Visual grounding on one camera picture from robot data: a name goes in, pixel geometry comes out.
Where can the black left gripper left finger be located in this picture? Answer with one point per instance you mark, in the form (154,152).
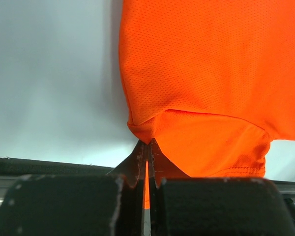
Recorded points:
(78,205)

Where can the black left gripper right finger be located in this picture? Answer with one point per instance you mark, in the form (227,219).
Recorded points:
(216,206)

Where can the orange t shirt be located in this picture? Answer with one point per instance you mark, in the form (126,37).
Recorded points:
(212,81)

